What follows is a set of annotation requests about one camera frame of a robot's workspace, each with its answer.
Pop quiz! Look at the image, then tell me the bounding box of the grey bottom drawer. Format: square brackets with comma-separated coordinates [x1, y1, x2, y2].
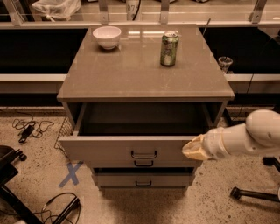
[92, 167, 195, 188]

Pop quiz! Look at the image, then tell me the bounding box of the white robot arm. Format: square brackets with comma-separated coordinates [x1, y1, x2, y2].
[182, 109, 280, 160]

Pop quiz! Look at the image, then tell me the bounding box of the green soda can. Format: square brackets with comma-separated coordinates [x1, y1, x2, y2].
[160, 31, 179, 67]

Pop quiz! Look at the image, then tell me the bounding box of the grey middle drawer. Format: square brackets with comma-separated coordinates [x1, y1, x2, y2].
[86, 159, 202, 168]

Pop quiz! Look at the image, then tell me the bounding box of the black chair leg with caster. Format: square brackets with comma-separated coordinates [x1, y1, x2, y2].
[230, 157, 280, 202]

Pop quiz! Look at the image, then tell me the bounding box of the grey drawer cabinet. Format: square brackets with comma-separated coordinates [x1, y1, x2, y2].
[56, 24, 236, 193]

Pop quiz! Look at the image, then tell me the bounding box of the black cable on floor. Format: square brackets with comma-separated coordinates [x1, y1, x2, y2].
[34, 192, 81, 224]

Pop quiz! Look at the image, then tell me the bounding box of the white plastic bag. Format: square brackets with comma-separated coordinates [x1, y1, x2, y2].
[31, 0, 81, 21]

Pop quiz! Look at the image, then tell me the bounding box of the clear glass cup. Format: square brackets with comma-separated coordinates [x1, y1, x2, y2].
[218, 56, 233, 74]

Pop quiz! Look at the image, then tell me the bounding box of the black power adapter with cable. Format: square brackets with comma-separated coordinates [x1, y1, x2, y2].
[12, 112, 54, 144]

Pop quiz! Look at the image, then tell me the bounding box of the black office chair base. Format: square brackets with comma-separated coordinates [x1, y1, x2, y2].
[0, 144, 45, 224]

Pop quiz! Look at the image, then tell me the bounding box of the blue tape cross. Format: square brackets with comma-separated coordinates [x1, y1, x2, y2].
[59, 161, 83, 188]

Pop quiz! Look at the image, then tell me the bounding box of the wire mesh basket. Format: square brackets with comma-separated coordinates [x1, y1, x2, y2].
[54, 117, 74, 153]

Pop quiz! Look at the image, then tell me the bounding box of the black drawer handle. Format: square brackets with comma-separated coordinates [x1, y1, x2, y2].
[130, 150, 158, 159]

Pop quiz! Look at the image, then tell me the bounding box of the grey drawer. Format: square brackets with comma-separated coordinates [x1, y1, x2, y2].
[60, 102, 214, 161]
[86, 159, 202, 168]
[92, 167, 195, 188]

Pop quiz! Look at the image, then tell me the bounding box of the white ceramic bowl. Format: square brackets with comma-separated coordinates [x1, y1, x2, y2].
[93, 26, 122, 50]

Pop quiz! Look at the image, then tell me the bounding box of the grey top drawer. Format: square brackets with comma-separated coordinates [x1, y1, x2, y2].
[60, 102, 214, 161]

